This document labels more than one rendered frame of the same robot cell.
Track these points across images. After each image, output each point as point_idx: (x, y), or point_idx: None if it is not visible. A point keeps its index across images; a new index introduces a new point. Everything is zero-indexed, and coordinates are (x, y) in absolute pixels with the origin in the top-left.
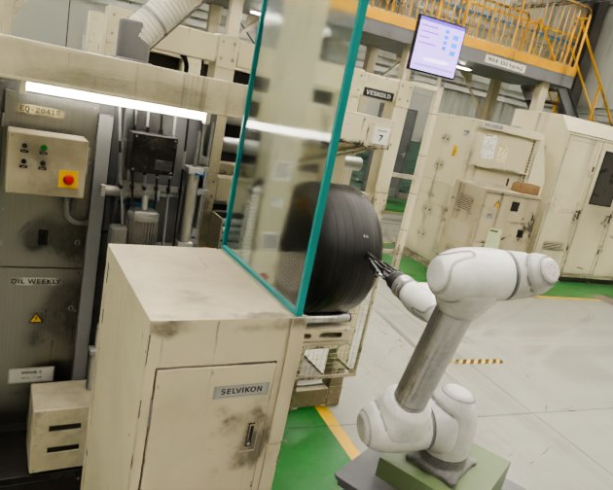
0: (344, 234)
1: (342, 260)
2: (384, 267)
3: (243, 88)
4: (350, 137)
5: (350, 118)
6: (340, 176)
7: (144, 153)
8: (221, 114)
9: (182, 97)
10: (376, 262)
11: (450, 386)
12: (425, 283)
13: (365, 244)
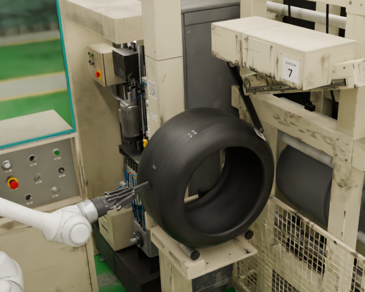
0: (143, 157)
1: (137, 179)
2: (115, 194)
3: (112, 21)
4: (261, 68)
5: (258, 44)
6: (351, 120)
7: (116, 63)
8: (108, 39)
9: (97, 28)
10: (126, 189)
11: (2, 283)
12: (67, 209)
13: (151, 174)
